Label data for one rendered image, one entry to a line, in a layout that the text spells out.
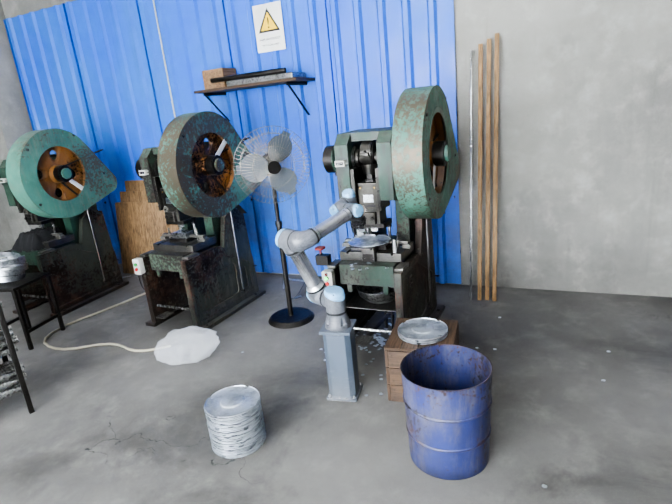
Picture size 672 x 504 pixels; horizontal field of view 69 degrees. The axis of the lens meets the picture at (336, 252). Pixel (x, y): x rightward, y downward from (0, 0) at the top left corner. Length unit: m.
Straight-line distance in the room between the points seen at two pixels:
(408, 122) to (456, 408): 1.55
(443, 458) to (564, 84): 2.92
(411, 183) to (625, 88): 1.97
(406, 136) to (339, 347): 1.26
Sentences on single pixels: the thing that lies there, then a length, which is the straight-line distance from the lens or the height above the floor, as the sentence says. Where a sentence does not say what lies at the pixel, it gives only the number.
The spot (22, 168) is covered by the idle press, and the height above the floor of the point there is 1.43.
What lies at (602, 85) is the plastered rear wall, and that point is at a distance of 4.27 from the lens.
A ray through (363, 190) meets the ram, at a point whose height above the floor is 1.12.
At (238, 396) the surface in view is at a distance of 2.78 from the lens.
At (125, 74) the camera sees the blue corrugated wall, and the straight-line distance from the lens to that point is 6.09.
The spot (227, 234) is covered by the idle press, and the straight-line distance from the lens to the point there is 4.45.
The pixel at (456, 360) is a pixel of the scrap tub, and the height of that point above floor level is 0.40.
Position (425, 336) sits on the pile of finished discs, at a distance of 2.88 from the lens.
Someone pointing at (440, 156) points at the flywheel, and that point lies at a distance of 3.14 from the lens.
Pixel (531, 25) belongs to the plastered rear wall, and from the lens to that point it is 4.29.
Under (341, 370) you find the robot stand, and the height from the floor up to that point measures 0.20.
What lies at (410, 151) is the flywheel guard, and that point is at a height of 1.40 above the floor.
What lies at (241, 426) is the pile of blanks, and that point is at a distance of 2.68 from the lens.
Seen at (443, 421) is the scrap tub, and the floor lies 0.32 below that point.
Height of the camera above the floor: 1.68
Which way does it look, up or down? 17 degrees down
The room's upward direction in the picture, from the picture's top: 6 degrees counter-clockwise
